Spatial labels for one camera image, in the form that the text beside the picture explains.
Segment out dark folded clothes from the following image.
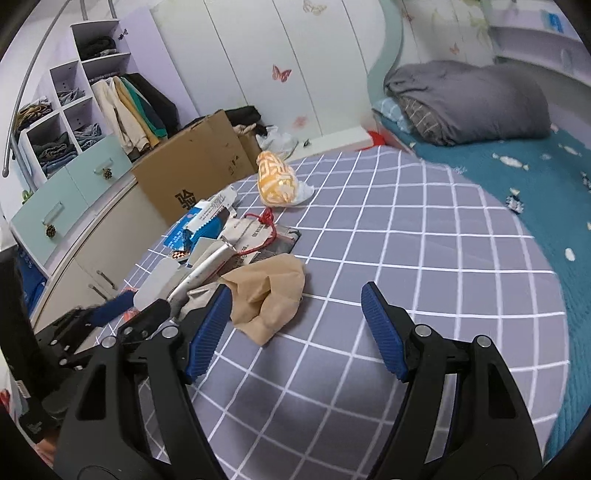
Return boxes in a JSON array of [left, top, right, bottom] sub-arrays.
[[78, 36, 118, 60]]

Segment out lilac shelf unit mint drawers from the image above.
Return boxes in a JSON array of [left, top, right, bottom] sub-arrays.
[[9, 7, 199, 273]]

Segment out grey foil packet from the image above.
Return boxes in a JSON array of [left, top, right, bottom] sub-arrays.
[[259, 225, 303, 259]]

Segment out white printed carton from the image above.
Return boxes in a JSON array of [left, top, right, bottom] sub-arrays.
[[194, 187, 240, 220]]

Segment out cream hanging jacket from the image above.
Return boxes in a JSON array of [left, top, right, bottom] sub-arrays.
[[90, 76, 151, 155]]

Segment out blue tissue pack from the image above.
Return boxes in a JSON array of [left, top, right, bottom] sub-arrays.
[[16, 251, 49, 319]]

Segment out lilac wall shelf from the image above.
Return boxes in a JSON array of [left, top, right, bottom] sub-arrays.
[[487, 0, 591, 81]]

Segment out white bed step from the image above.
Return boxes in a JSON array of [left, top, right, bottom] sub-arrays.
[[295, 126, 370, 153]]

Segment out grey checked tablecloth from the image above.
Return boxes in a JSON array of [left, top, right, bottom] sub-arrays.
[[106, 147, 570, 480]]

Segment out stack of folded jeans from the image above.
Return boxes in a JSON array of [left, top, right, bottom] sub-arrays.
[[30, 131, 79, 174]]

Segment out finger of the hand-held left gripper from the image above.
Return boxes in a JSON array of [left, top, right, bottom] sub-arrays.
[[117, 299, 172, 344], [88, 290, 137, 326]]

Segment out white plastic bag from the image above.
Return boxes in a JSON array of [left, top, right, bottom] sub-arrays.
[[256, 126, 298, 155]]

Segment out white card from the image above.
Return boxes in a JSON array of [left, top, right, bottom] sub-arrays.
[[134, 257, 185, 308]]

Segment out grey duvet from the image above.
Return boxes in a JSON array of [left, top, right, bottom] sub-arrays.
[[384, 61, 552, 146]]

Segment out folded blue clothes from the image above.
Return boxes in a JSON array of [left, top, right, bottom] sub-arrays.
[[73, 122, 105, 151]]

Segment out pile of folded clothes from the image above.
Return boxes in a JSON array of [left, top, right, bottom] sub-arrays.
[[16, 97, 54, 132]]

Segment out grey metal handrail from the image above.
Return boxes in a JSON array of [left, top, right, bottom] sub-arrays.
[[0, 0, 121, 191]]

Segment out orange patterned packet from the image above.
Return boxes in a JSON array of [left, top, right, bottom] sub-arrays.
[[256, 150, 317, 208]]

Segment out beige paper tag red string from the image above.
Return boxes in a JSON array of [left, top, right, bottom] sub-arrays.
[[222, 208, 278, 257]]

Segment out white wardrobe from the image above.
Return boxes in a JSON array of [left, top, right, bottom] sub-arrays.
[[150, 0, 393, 144]]

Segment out large cardboard box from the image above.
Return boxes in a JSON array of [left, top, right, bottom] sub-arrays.
[[130, 109, 259, 224]]

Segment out mint bunk bed frame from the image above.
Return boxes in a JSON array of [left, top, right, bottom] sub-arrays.
[[366, 0, 419, 155]]

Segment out blue white wrapper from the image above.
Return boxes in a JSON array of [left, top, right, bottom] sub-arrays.
[[164, 205, 232, 252]]

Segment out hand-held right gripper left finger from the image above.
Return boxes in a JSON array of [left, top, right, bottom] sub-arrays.
[[53, 285, 233, 480]]

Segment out beige low cabinet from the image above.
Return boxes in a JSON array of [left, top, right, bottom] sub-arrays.
[[28, 178, 176, 333]]

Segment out silver pouch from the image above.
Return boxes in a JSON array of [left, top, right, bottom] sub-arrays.
[[168, 240, 241, 305]]

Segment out black clothes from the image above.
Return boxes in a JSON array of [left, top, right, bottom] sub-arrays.
[[224, 105, 262, 127]]

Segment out black hanging coat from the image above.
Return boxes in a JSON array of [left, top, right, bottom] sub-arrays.
[[122, 71, 181, 134]]

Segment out blue checked pillow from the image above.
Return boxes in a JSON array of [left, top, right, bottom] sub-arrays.
[[372, 98, 416, 134]]

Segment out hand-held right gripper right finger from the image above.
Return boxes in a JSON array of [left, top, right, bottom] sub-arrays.
[[361, 281, 543, 480]]

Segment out brown paper bag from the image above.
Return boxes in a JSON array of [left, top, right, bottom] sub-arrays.
[[217, 253, 308, 347]]

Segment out green hanging garment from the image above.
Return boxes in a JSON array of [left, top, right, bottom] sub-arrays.
[[124, 80, 167, 141]]

